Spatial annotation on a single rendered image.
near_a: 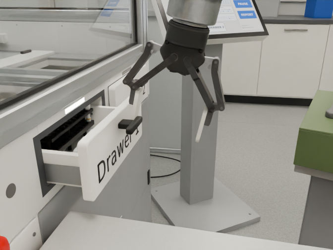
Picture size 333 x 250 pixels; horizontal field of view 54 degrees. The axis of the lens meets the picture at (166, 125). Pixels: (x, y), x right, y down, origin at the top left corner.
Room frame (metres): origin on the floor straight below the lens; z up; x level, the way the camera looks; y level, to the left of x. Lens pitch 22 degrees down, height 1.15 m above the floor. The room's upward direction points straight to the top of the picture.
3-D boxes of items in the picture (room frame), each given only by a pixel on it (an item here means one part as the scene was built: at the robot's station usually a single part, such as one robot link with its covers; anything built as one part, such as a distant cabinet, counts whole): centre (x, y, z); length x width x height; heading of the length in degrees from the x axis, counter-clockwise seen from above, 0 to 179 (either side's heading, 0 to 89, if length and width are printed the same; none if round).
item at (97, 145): (0.60, 0.10, 0.87); 0.29 x 0.02 x 0.11; 167
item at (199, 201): (1.57, -0.20, 0.51); 0.50 x 0.45 x 1.02; 25
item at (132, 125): (0.59, 0.07, 0.91); 0.07 x 0.04 x 0.01; 167
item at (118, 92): (0.92, 0.10, 0.87); 0.29 x 0.02 x 0.11; 167
